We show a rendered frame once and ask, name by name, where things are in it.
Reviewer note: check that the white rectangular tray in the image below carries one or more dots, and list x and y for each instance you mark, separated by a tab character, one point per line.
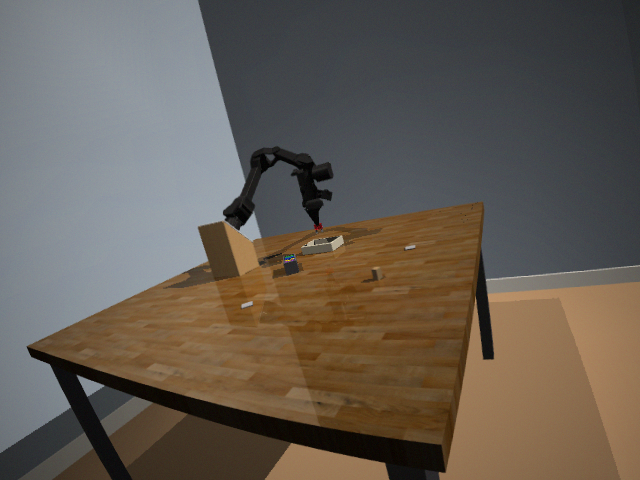
322	245

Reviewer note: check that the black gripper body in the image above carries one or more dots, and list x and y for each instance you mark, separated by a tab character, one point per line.
310	200

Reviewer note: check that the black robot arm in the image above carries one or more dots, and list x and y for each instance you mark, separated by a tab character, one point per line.
307	172

